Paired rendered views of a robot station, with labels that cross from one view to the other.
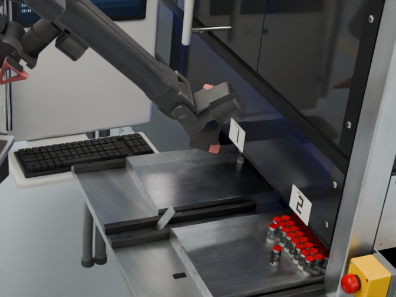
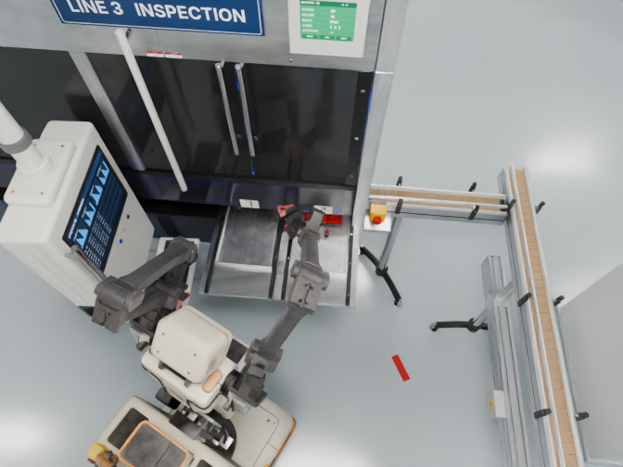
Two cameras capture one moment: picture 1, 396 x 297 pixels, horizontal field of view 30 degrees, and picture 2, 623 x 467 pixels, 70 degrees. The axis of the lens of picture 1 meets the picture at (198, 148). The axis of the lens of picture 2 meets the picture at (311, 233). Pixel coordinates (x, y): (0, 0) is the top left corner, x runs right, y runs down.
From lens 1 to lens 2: 1.41 m
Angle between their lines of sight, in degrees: 50
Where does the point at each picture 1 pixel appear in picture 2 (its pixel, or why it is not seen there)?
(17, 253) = (103, 339)
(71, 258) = not seen: hidden behind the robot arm
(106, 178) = (222, 279)
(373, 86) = (366, 160)
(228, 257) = not seen: hidden behind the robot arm
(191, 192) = (256, 244)
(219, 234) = (295, 247)
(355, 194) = (365, 195)
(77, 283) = not seen: hidden behind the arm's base
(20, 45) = (175, 286)
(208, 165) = (235, 223)
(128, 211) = (257, 280)
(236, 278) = (329, 256)
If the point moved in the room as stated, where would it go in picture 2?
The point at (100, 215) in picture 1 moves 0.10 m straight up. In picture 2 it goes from (254, 295) to (251, 285)
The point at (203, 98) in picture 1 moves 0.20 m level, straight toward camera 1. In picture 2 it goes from (312, 225) to (360, 249)
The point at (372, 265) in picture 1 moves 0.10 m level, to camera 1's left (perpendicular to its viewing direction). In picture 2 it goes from (378, 208) to (368, 224)
